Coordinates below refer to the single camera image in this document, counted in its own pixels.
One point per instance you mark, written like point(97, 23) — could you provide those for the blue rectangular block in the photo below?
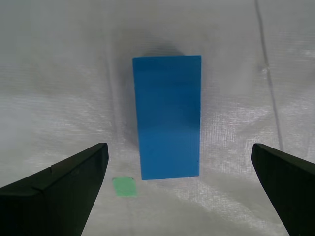
point(167, 118)

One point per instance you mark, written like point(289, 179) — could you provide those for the small green tape patch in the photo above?
point(125, 186)

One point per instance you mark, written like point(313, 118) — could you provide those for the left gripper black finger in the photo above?
point(54, 199)
point(292, 191)

